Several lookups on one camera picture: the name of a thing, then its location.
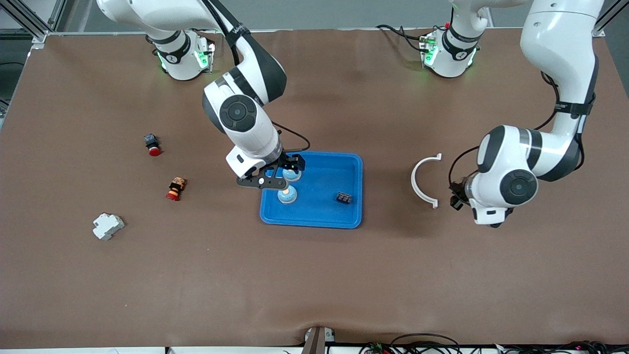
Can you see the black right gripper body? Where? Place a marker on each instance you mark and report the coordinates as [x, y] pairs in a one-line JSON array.
[[289, 162]]

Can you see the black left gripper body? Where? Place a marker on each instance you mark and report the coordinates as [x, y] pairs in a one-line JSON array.
[[458, 196]]

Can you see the light blue call bell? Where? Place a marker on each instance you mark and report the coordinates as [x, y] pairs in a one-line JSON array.
[[287, 195], [292, 175]]

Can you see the black capacitor with metal terminals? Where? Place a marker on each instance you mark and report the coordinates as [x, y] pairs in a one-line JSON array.
[[344, 198]]

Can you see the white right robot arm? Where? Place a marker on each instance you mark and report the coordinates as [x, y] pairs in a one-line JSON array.
[[245, 123]]

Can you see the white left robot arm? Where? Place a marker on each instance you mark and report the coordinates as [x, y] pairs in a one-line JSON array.
[[511, 187]]

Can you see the blue plastic tray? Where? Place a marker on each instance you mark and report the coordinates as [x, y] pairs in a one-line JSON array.
[[319, 211]]

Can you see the white curved pipe clamp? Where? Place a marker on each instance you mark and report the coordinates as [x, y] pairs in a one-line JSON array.
[[413, 180]]

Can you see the brown table cover sheet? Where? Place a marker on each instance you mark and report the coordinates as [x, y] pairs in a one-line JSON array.
[[314, 275]]

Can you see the red button with yellow body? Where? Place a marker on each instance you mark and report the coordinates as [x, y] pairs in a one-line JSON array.
[[173, 195]]

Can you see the red button with dark body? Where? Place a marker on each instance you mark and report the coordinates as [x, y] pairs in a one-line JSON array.
[[154, 150]]

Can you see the white circuit breaker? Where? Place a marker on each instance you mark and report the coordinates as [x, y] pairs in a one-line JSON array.
[[107, 226]]

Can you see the grey table edge mount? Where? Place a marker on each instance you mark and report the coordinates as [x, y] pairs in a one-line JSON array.
[[317, 341]]

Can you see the aluminium frame post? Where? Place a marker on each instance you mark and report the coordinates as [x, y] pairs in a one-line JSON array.
[[38, 39], [609, 18]]

